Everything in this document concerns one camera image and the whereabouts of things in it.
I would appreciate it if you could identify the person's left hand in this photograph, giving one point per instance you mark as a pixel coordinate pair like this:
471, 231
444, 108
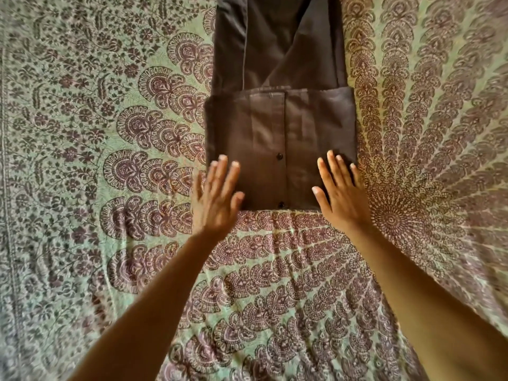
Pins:
216, 206

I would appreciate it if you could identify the person's right hand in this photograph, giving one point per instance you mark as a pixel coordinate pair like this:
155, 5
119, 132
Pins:
347, 202

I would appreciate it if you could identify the dark brown shirt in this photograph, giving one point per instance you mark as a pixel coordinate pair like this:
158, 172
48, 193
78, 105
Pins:
278, 134

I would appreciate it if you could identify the bed with maroon patterned cover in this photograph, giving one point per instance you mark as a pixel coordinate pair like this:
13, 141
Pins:
99, 154

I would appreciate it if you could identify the person's left forearm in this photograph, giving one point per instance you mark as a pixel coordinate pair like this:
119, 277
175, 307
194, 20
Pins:
147, 313

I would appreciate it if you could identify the person's right forearm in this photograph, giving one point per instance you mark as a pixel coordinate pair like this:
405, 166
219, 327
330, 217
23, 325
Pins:
428, 313

